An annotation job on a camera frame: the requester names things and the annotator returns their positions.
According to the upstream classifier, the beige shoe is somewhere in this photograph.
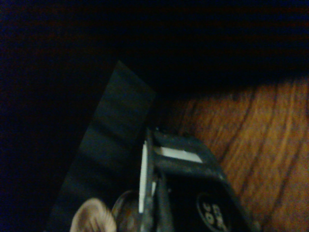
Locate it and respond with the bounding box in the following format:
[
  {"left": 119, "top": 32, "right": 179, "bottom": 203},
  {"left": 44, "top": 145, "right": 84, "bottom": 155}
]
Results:
[{"left": 69, "top": 189, "right": 143, "bottom": 232}]

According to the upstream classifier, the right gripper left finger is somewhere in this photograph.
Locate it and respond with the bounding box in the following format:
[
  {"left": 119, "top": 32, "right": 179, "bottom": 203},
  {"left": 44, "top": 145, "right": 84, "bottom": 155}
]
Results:
[{"left": 137, "top": 142, "right": 175, "bottom": 232}]

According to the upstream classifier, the brown shoe rack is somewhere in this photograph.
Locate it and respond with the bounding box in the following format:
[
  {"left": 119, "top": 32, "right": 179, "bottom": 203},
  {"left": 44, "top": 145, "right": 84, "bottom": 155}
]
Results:
[{"left": 0, "top": 0, "right": 309, "bottom": 232}]

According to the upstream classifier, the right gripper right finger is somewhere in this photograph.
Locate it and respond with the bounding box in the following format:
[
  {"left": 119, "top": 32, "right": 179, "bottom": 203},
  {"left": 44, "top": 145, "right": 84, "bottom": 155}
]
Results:
[{"left": 146, "top": 127, "right": 229, "bottom": 187}]

